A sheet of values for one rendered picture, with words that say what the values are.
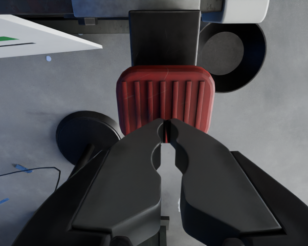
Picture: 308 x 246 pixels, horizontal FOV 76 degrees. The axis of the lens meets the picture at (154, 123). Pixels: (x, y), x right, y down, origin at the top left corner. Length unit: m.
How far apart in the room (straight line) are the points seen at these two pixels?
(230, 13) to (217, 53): 0.66
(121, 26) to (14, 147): 0.89
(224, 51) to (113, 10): 0.73
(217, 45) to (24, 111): 0.97
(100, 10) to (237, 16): 0.16
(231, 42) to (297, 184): 0.95
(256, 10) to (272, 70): 0.77
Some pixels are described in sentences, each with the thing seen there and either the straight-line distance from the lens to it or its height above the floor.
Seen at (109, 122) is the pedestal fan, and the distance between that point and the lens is 1.01.
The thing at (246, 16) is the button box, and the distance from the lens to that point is 0.28.
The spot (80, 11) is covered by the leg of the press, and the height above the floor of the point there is 0.64.
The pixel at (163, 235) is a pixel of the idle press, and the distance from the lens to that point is 1.48.
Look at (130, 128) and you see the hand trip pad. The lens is 0.15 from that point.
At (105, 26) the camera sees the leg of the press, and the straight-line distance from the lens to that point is 0.89.
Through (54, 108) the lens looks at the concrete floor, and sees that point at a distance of 1.10.
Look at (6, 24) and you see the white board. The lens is 0.47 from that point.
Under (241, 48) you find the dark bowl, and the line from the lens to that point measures 0.96.
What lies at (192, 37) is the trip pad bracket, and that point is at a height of 0.70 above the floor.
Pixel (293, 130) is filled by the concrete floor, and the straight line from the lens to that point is 1.24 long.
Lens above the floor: 0.89
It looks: 62 degrees down
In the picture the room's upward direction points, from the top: 177 degrees counter-clockwise
